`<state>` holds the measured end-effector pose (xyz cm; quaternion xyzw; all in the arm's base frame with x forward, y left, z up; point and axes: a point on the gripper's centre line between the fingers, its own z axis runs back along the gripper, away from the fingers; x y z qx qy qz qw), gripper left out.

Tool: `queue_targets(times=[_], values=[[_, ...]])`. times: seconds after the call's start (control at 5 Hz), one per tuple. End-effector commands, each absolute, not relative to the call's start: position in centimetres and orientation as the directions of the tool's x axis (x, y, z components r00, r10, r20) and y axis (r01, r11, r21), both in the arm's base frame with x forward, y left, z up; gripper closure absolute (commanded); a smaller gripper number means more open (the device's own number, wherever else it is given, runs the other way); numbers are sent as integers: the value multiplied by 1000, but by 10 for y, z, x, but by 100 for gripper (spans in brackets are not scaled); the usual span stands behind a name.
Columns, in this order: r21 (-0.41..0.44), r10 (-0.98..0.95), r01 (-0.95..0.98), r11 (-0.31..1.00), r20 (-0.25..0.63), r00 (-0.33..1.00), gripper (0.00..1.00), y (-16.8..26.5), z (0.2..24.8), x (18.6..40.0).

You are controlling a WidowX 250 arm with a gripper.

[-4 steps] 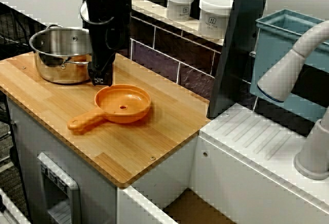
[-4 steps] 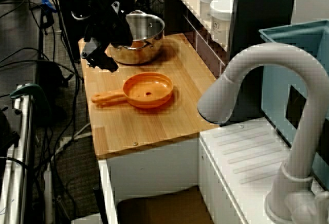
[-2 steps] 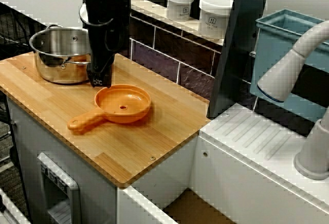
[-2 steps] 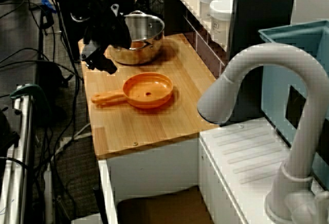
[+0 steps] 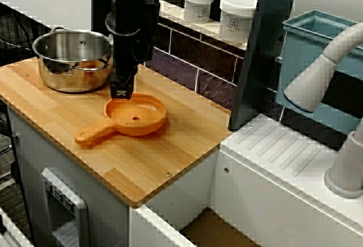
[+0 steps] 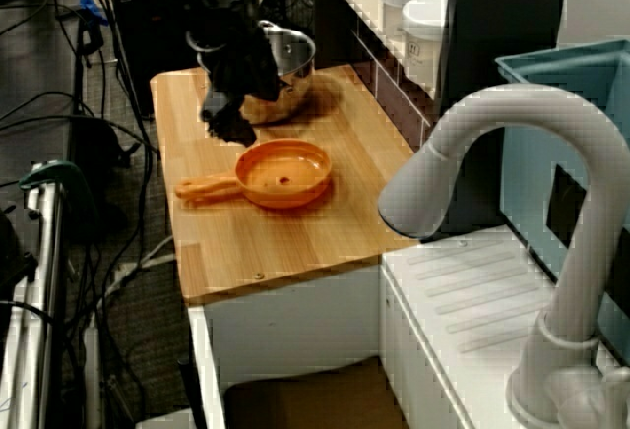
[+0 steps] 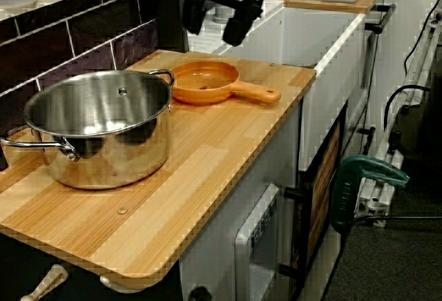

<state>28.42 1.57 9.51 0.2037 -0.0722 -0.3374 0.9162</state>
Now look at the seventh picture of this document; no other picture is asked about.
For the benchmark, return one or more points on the dark grey cabinet post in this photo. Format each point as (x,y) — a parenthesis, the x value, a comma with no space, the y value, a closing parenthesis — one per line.
(169,4)

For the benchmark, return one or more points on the wooden cabinet knob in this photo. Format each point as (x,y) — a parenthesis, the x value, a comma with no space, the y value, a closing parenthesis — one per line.
(45,283)

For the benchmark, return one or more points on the stainless steel pot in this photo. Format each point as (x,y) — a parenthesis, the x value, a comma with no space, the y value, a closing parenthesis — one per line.
(103,149)

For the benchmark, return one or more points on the grey toy dispenser panel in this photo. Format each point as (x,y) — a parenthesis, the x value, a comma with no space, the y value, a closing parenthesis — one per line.
(259,245)

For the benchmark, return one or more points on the orange plastic toy pan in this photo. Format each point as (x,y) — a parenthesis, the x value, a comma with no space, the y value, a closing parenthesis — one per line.
(207,83)

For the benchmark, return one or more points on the white toy sink unit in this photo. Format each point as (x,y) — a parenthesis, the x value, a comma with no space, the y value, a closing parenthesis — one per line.
(310,38)

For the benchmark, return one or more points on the green clamp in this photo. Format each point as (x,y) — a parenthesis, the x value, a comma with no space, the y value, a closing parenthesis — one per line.
(348,190)

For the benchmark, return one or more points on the wooden panel black frame door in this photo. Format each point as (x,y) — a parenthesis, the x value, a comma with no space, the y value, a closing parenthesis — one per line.
(321,190)

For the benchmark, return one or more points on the white toy kitchen cabinet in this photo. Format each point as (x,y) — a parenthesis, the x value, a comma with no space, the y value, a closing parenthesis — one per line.
(207,245)

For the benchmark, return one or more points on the dark grey side panel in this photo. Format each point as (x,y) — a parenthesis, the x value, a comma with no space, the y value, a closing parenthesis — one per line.
(2,156)

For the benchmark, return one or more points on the aluminium frame rail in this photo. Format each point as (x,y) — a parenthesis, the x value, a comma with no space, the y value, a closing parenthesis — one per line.
(386,149)

